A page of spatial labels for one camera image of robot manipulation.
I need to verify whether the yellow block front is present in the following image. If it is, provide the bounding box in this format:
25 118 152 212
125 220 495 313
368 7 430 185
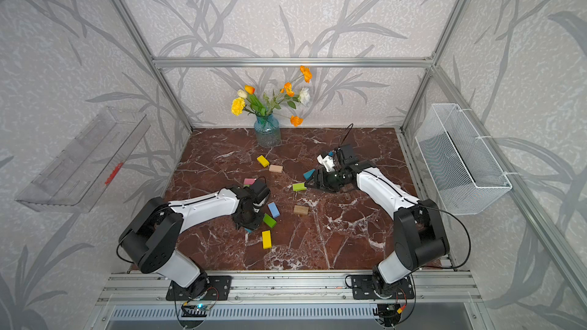
261 231 272 250

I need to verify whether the clear plastic wall shelf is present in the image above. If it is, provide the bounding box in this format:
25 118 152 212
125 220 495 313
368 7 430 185
15 107 151 213

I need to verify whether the tan wooden block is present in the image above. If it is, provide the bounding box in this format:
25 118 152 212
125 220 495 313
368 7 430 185
269 164 284 174
293 205 310 215

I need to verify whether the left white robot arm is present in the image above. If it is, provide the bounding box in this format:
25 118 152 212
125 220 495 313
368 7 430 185
119 181 271 294

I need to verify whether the white wire mesh basket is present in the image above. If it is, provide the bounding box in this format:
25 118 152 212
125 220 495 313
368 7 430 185
415 103 512 215

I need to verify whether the tan wooden block upper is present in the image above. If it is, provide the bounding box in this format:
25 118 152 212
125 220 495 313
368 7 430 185
269 164 284 174

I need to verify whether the artificial flower bouquet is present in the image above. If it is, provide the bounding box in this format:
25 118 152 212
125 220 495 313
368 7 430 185
230 66 313 127

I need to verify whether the blue glass vase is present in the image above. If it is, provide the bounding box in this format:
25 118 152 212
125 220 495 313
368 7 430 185
254 115 281 148

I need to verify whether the right circuit board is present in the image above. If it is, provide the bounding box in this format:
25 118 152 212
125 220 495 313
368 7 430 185
374 304 404 322

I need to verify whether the green block lower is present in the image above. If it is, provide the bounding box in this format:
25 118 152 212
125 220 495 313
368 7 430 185
263 214 277 229

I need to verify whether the light green block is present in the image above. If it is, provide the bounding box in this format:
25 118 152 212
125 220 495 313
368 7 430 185
292 183 307 192

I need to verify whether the light blue block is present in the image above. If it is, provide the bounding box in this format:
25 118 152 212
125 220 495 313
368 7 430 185
268 203 280 218

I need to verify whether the left circuit board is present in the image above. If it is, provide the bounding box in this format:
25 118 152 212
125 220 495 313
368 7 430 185
180 302 216 318

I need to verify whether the yellow block near vase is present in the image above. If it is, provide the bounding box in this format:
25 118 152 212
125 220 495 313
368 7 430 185
257 155 270 167

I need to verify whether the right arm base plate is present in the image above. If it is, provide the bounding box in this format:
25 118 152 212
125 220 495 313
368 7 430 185
345 274 415 300

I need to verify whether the tan wooden block lower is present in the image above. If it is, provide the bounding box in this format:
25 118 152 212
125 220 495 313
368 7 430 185
293 205 310 215

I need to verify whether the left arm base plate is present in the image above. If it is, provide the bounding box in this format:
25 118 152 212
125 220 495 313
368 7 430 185
165 275 232 302

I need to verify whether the circuit board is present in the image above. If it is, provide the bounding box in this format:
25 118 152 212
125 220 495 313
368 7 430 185
180 302 216 318
374 304 404 322

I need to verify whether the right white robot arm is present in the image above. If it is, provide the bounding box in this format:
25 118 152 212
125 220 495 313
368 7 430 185
304 161 449 293

